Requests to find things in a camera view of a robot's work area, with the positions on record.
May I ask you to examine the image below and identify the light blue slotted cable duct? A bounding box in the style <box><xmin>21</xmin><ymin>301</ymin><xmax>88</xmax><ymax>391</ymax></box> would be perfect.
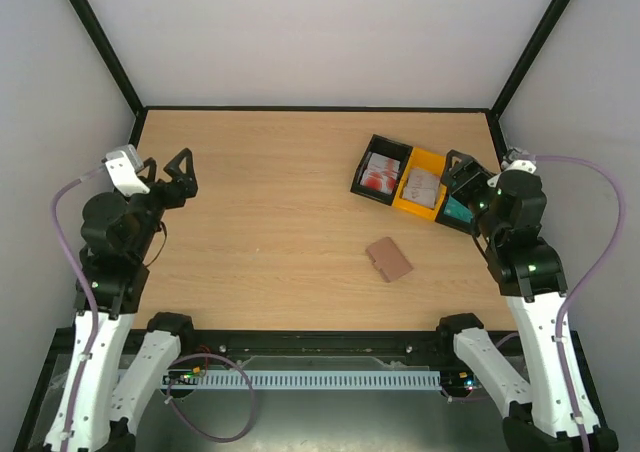
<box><xmin>172</xmin><ymin>370</ymin><xmax>441</xmax><ymax>391</ymax></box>

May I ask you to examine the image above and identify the black aluminium frame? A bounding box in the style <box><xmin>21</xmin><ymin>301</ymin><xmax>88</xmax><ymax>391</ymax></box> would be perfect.
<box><xmin>14</xmin><ymin>0</ymin><xmax>625</xmax><ymax>451</ymax></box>

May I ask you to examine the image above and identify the red white card stack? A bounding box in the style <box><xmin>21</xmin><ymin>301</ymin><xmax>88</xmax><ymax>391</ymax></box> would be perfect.
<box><xmin>359</xmin><ymin>153</ymin><xmax>400</xmax><ymax>194</ymax></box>

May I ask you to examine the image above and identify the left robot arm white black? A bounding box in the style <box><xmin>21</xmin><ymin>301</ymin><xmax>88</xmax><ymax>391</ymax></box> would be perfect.
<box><xmin>42</xmin><ymin>145</ymin><xmax>198</xmax><ymax>451</ymax></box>

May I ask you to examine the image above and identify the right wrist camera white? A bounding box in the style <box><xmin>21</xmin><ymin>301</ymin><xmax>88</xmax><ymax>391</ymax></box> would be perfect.
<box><xmin>500</xmin><ymin>147</ymin><xmax>537</xmax><ymax>174</ymax></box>

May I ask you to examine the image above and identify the left controller board with leds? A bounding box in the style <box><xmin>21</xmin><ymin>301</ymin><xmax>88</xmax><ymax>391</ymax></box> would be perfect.
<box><xmin>163</xmin><ymin>367</ymin><xmax>208</xmax><ymax>386</ymax></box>

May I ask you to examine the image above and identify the black bin with red cards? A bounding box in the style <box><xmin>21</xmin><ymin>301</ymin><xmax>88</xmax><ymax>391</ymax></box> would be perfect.
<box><xmin>350</xmin><ymin>134</ymin><xmax>414</xmax><ymax>206</ymax></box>

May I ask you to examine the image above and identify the right controller board with leds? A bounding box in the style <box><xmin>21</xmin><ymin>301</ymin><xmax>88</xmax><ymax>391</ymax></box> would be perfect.
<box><xmin>440</xmin><ymin>370</ymin><xmax>480</xmax><ymax>395</ymax></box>

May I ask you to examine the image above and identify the brown leather card holder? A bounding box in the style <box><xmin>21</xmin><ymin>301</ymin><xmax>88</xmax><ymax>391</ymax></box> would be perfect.
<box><xmin>366</xmin><ymin>237</ymin><xmax>414</xmax><ymax>283</ymax></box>

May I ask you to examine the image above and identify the controller board with leds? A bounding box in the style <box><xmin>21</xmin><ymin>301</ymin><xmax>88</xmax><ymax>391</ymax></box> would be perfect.
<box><xmin>440</xmin><ymin>370</ymin><xmax>480</xmax><ymax>395</ymax></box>
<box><xmin>163</xmin><ymin>367</ymin><xmax>208</xmax><ymax>386</ymax></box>

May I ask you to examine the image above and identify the white pink card stack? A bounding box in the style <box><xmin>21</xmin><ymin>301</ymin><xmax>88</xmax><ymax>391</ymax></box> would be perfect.
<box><xmin>402</xmin><ymin>168</ymin><xmax>440</xmax><ymax>209</ymax></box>

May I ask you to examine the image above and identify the black bin with teal cards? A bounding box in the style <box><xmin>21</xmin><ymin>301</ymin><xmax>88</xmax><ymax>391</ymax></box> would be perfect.
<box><xmin>435</xmin><ymin>195</ymin><xmax>473</xmax><ymax>235</ymax></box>

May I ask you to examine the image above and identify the teal card stack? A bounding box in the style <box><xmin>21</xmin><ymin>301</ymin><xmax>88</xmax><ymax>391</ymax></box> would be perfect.
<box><xmin>444</xmin><ymin>196</ymin><xmax>472</xmax><ymax>224</ymax></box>

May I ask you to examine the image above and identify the yellow plastic bin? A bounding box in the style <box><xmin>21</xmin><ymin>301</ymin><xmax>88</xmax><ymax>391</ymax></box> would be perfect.
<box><xmin>392</xmin><ymin>147</ymin><xmax>446</xmax><ymax>222</ymax></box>

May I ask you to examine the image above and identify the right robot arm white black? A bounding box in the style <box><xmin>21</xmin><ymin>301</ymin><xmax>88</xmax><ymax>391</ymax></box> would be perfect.
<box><xmin>436</xmin><ymin>150</ymin><xmax>619</xmax><ymax>451</ymax></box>

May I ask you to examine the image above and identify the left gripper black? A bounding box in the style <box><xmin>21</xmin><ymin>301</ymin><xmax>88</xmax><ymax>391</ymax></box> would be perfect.
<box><xmin>128</xmin><ymin>148</ymin><xmax>199</xmax><ymax>260</ymax></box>

